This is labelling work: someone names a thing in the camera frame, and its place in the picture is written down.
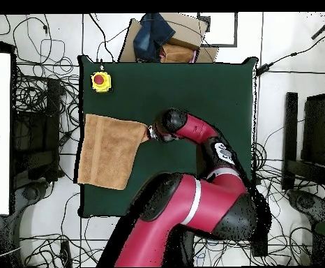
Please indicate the black power adapter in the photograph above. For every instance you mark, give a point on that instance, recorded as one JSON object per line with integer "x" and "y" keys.
{"x": 263, "y": 69}

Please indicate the brown cardboard box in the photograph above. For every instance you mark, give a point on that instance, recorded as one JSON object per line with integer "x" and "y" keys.
{"x": 184, "y": 30}

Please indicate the grey stand base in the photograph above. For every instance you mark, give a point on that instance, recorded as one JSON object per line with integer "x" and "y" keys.
{"x": 25, "y": 206}

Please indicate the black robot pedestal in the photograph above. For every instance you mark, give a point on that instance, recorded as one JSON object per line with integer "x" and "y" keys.
{"x": 184, "y": 248}

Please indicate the black round foot knob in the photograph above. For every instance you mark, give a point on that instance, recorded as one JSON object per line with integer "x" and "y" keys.
{"x": 30, "y": 192}
{"x": 305, "y": 201}

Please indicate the black power strip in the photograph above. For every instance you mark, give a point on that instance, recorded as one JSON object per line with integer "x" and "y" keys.
{"x": 260, "y": 247}

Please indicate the yellow emergency stop button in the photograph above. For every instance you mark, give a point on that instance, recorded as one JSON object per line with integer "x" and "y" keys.
{"x": 101, "y": 81}

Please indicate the pink cloth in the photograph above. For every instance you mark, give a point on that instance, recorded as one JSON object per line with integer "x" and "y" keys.
{"x": 195, "y": 57}

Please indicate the light brown folded cloth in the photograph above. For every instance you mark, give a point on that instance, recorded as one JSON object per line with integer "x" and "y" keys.
{"x": 176, "y": 54}

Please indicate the tan terry towel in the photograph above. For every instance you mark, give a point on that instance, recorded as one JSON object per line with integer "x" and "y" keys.
{"x": 106, "y": 156}

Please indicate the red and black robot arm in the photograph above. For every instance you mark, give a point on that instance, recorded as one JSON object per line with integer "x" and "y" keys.
{"x": 201, "y": 203}

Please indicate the blue denim jeans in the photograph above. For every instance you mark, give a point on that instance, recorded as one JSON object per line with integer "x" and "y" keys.
{"x": 151, "y": 36}

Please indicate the long black flat bar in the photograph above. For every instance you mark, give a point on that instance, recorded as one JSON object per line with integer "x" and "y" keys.
{"x": 290, "y": 139}

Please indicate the dark stand base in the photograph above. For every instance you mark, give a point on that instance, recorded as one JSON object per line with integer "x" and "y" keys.
{"x": 316, "y": 209}

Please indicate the dark green tablecloth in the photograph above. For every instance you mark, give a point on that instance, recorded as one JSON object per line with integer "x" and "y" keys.
{"x": 179, "y": 83}

